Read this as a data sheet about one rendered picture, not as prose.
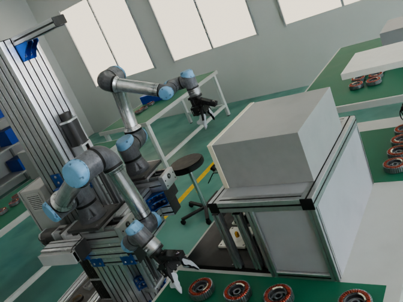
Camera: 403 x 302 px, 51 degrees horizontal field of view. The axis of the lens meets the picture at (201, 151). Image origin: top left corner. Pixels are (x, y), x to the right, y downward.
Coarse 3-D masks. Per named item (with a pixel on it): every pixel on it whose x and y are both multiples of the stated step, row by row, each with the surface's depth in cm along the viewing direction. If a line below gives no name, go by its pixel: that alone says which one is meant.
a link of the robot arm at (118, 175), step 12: (108, 156) 181; (108, 168) 184; (120, 168) 186; (120, 180) 186; (120, 192) 189; (132, 192) 188; (132, 204) 189; (144, 204) 191; (144, 216) 191; (156, 216) 195; (156, 228) 195
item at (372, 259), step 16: (368, 128) 259; (384, 192) 192; (400, 192) 188; (368, 208) 186; (384, 208) 182; (400, 208) 178; (368, 224) 176; (384, 224) 172; (400, 224) 169; (368, 240) 167; (384, 240) 164; (400, 240) 160; (352, 256) 163; (368, 256) 159; (384, 256) 156; (400, 256) 153; (176, 272) 199; (208, 272) 189; (224, 272) 185; (240, 272) 180; (352, 272) 155; (368, 272) 152; (384, 272) 149; (400, 272) 146; (400, 288) 140
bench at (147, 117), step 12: (216, 72) 649; (216, 84) 653; (180, 96) 573; (156, 108) 561; (168, 108) 547; (120, 120) 583; (144, 120) 523; (192, 120) 719; (108, 132) 554; (192, 132) 594; (156, 144) 526; (180, 144) 565; (120, 156) 579; (168, 156) 542
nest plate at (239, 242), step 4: (232, 228) 208; (236, 228) 207; (232, 232) 205; (252, 232) 198; (232, 236) 202; (240, 236) 199; (252, 236) 197; (236, 240) 197; (240, 240) 196; (220, 244) 199; (224, 244) 198; (236, 244) 194; (240, 244) 193; (244, 244) 192; (240, 248) 192; (244, 248) 191
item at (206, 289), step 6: (198, 282) 180; (204, 282) 179; (210, 282) 176; (192, 288) 177; (198, 288) 177; (204, 288) 174; (210, 288) 173; (192, 294) 174; (198, 294) 172; (204, 294) 172; (210, 294) 174; (198, 300) 173
